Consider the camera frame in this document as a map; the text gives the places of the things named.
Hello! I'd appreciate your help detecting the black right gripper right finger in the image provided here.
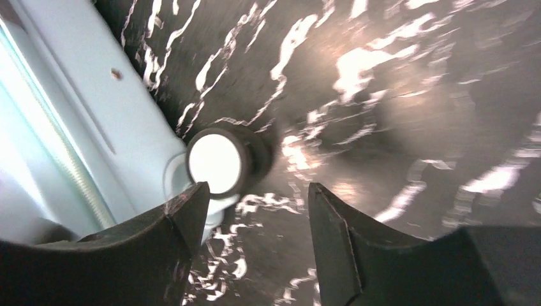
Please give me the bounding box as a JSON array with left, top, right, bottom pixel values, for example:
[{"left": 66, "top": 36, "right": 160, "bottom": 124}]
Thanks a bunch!
[{"left": 308, "top": 183, "right": 540, "bottom": 305}]

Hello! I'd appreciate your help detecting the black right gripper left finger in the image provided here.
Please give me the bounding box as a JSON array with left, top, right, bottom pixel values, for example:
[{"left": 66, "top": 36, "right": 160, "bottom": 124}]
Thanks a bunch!
[{"left": 1, "top": 182, "right": 210, "bottom": 305}]

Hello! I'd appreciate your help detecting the light blue suitcase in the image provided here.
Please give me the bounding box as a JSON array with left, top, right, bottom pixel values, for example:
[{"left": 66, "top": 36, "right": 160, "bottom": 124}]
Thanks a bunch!
[{"left": 1, "top": 1, "right": 239, "bottom": 244}]

